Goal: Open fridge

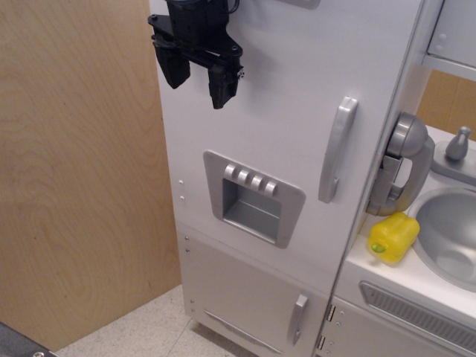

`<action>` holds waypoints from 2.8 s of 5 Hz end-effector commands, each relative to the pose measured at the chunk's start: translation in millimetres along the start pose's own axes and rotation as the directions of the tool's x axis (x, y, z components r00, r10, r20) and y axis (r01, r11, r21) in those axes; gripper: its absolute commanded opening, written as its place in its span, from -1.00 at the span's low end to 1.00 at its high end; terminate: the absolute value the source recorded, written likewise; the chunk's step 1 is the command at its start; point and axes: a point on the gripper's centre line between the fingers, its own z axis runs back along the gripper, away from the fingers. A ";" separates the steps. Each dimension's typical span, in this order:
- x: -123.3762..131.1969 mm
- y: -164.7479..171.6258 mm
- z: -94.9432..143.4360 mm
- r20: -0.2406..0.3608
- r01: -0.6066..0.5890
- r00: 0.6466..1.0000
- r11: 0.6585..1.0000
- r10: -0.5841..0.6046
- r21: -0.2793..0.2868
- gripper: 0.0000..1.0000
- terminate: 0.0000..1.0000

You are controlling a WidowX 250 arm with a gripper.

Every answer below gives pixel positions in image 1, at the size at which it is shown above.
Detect yellow toy bell pepper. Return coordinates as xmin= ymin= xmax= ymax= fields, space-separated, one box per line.
xmin=367 ymin=212 xmax=420 ymax=265

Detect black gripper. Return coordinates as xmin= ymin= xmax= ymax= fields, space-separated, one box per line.
xmin=147 ymin=1 xmax=243 ymax=109

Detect white lower freezer door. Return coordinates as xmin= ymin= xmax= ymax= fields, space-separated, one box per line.
xmin=178 ymin=231 xmax=326 ymax=356

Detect grey oven vent panel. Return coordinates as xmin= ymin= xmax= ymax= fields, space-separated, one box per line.
xmin=358 ymin=281 xmax=475 ymax=355

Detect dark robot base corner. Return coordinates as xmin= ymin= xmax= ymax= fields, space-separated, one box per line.
xmin=1 ymin=323 xmax=57 ymax=357

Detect grey ice dispenser panel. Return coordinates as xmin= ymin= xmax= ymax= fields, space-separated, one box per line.
xmin=203 ymin=150 xmax=306 ymax=249

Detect white toy kitchen cabinet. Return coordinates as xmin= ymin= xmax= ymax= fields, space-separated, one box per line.
xmin=315 ymin=1 xmax=475 ymax=356

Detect grey freezer door handle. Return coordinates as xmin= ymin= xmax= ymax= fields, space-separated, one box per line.
xmin=288 ymin=294 xmax=309 ymax=345

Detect grey toy faucet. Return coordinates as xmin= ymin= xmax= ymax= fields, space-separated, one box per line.
xmin=431 ymin=126 xmax=475 ymax=186

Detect grey fridge door handle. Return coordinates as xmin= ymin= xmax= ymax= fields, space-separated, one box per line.
xmin=318 ymin=96 xmax=358 ymax=204

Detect grey toy sink basin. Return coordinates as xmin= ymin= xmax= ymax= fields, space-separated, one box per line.
xmin=408 ymin=187 xmax=475 ymax=292

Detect white toy fridge door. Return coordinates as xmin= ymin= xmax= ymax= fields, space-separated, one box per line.
xmin=160 ymin=1 xmax=423 ymax=295

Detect grey upper door plate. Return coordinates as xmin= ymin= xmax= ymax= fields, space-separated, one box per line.
xmin=280 ymin=0 xmax=321 ymax=10

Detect grey toy telephone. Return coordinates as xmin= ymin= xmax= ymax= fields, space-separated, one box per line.
xmin=367 ymin=112 xmax=435 ymax=216

